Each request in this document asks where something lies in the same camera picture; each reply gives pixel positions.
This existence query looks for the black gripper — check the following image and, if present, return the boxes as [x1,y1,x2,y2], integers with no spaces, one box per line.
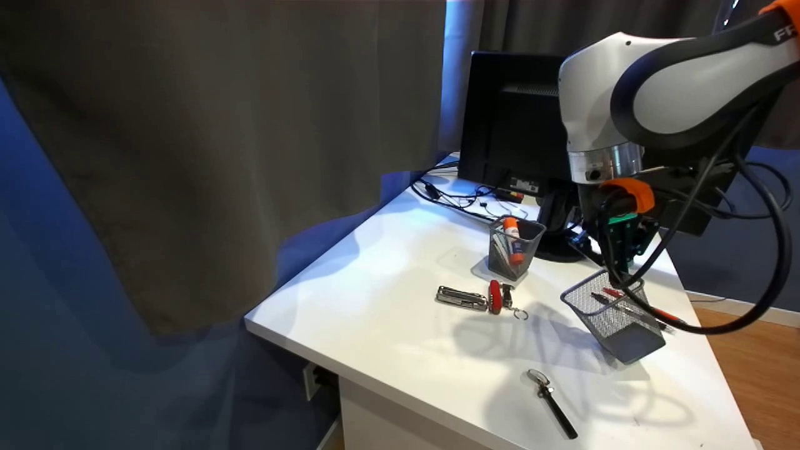
[580,177,657,289]

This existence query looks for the grey mesh bin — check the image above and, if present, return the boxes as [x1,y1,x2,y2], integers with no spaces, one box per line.
[560,269,665,366]

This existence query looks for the black pen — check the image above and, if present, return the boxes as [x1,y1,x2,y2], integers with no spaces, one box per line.
[590,293,665,331]

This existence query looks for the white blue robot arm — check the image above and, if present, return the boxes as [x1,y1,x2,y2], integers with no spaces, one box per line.
[559,0,800,282]

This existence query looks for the black monitor stand base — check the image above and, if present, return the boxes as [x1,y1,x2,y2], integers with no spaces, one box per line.
[535,231,585,262]

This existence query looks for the mesh pen cup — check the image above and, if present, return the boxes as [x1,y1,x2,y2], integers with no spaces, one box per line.
[487,214,546,279]

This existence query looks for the orange capped glue stick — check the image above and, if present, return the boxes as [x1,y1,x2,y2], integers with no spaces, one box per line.
[501,214,526,266]

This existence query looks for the red pocket knife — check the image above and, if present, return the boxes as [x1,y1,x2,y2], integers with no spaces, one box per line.
[487,279,510,314]

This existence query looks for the black computer monitor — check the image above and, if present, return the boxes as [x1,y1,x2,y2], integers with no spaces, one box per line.
[459,49,572,197]

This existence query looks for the grey curtain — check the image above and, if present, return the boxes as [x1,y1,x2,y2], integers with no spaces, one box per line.
[0,0,446,336]

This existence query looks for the black handled magnifier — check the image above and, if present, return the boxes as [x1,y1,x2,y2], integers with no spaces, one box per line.
[526,367,579,441]

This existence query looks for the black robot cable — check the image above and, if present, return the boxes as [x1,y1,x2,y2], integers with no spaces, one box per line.
[611,97,796,338]

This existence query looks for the black cables on desk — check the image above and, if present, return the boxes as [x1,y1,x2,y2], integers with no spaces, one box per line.
[409,171,535,224]

